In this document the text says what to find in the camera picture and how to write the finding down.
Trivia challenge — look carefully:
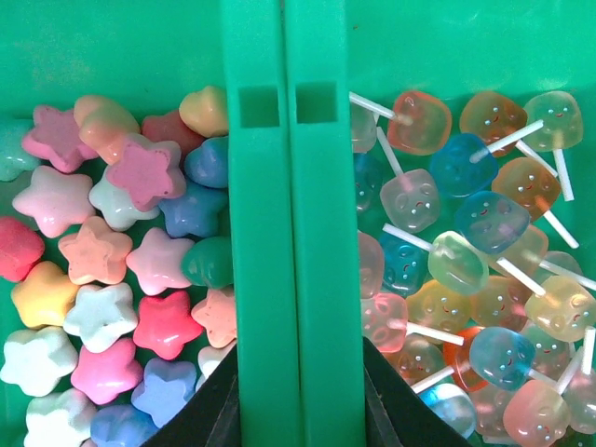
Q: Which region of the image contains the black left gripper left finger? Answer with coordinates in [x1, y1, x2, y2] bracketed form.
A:
[142, 346, 240, 447]

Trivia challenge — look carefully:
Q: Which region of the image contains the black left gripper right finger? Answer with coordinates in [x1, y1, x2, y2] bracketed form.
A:
[362, 338, 468, 447]

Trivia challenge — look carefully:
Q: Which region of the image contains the green bin with star candies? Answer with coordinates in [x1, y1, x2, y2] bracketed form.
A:
[1, 1, 304, 446]

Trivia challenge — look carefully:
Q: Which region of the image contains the green bin with square lollipops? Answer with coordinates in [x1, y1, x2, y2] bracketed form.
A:
[284, 1, 595, 446]

